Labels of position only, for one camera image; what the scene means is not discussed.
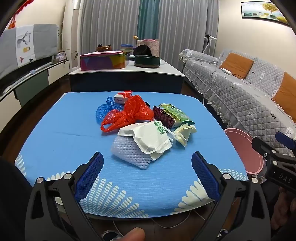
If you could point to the colourful rectangular box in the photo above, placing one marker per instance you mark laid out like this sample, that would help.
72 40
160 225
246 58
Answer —
101 62

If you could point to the white foam fruit net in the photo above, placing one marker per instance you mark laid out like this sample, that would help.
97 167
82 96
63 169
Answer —
127 150

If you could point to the grey quilted sofa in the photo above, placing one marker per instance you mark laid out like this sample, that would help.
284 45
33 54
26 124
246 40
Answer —
231 97

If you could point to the cream plastic wrapper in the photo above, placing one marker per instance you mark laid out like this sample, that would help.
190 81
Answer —
182 135

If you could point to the black hat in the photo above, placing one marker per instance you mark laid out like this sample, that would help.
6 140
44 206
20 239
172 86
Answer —
142 50

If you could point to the brown stuffed toy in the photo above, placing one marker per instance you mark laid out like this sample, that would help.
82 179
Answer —
104 48

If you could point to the television cabinet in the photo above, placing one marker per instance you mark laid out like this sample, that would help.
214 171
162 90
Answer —
57 69

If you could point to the red hanging decoration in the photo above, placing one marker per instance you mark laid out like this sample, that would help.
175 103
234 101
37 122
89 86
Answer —
12 24

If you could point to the teal curtain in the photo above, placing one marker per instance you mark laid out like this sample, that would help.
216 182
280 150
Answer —
148 18

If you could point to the white plastic straw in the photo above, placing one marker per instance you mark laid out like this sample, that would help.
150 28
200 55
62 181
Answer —
170 134

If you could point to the blue plastic bag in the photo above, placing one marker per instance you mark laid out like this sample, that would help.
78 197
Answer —
104 112

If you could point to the white leaf-print paper bag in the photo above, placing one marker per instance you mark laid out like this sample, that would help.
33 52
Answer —
148 136

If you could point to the white power strip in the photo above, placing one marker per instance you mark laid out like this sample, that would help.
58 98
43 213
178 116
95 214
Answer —
226 71

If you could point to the dark red snack wrapper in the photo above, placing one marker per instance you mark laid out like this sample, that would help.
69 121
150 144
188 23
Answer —
163 117

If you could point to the pink woven basket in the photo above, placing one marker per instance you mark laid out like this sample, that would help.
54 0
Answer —
154 47

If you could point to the dark green round tin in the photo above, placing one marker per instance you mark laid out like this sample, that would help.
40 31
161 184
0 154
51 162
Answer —
146 62

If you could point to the grey curtain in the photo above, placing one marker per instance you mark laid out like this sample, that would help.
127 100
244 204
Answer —
185 27
108 23

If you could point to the small photo frame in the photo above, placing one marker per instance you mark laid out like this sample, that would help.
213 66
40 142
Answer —
61 56

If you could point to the red plastic bag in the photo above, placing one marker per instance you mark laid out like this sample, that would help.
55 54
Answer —
136 109

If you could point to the white-topped coffee table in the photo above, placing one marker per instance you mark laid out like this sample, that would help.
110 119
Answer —
127 78

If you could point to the television with grey cover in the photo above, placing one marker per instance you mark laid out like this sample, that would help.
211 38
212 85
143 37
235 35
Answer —
41 41

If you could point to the blue printed tablecloth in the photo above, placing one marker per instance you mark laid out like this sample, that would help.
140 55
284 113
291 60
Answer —
69 139

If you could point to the green snack packet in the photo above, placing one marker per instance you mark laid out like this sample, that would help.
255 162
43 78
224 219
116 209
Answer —
179 113

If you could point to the person's left hand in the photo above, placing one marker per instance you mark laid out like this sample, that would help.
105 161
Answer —
133 235

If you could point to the white and red small carton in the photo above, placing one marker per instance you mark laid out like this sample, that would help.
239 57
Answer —
120 98

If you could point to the orange sofa cushion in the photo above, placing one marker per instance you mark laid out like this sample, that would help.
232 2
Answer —
237 64
286 92

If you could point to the stack of plastic bowls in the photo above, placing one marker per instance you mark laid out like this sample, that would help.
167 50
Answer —
126 48

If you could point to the pink plastic basin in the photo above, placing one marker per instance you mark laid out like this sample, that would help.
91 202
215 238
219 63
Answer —
242 150

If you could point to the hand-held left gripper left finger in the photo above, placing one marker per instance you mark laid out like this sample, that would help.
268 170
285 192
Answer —
92 171

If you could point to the person's right hand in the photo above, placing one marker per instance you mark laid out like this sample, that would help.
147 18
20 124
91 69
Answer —
283 208

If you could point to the person's dark clothing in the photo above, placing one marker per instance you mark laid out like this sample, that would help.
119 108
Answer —
11 197

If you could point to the white floor stand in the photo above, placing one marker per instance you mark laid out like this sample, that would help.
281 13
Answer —
209 38

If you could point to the framed wall painting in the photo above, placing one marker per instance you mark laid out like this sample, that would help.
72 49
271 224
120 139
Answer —
261 10

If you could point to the white standing air conditioner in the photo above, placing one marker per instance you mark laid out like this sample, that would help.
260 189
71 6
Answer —
76 34

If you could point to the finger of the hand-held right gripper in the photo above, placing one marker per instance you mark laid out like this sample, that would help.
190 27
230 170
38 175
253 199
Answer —
285 139
262 144

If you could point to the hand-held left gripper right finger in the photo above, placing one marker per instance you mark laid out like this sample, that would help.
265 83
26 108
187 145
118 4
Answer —
203 176

